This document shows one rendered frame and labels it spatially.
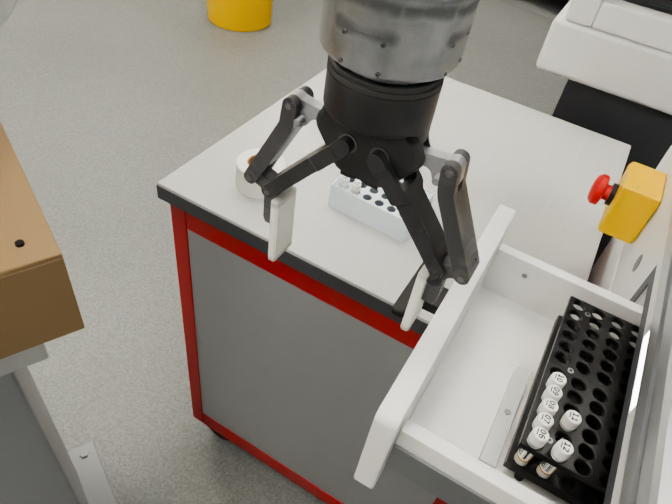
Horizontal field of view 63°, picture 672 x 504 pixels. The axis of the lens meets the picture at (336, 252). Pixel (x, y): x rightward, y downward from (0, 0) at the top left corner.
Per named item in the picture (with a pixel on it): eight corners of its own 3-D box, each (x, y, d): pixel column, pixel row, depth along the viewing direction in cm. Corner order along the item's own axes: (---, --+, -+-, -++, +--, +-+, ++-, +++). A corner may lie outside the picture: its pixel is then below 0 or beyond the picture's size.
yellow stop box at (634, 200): (591, 229, 70) (618, 184, 65) (601, 201, 75) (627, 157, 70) (631, 246, 69) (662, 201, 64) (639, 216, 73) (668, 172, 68)
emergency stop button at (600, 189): (581, 206, 71) (595, 181, 68) (587, 190, 73) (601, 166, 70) (604, 215, 70) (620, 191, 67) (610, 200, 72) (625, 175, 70)
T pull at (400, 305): (388, 316, 48) (391, 306, 47) (422, 266, 53) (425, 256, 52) (426, 335, 47) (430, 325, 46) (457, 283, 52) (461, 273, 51)
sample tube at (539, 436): (509, 463, 43) (531, 435, 40) (513, 451, 44) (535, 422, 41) (524, 472, 43) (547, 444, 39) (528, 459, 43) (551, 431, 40)
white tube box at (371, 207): (327, 205, 79) (330, 184, 77) (356, 178, 85) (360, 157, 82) (403, 243, 75) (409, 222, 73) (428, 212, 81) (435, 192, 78)
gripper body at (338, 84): (299, 53, 33) (289, 176, 40) (426, 103, 31) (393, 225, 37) (357, 18, 38) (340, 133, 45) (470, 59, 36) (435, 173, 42)
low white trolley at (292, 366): (188, 436, 131) (155, 182, 78) (322, 280, 172) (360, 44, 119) (407, 582, 115) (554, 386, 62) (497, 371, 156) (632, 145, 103)
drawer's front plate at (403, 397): (351, 481, 45) (375, 413, 38) (470, 273, 65) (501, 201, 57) (370, 492, 45) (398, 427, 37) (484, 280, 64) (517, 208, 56)
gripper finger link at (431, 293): (443, 244, 42) (479, 261, 41) (427, 288, 46) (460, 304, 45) (435, 255, 41) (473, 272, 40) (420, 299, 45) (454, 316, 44)
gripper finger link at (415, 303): (433, 250, 44) (441, 254, 44) (413, 306, 49) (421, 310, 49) (418, 272, 42) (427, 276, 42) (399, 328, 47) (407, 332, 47)
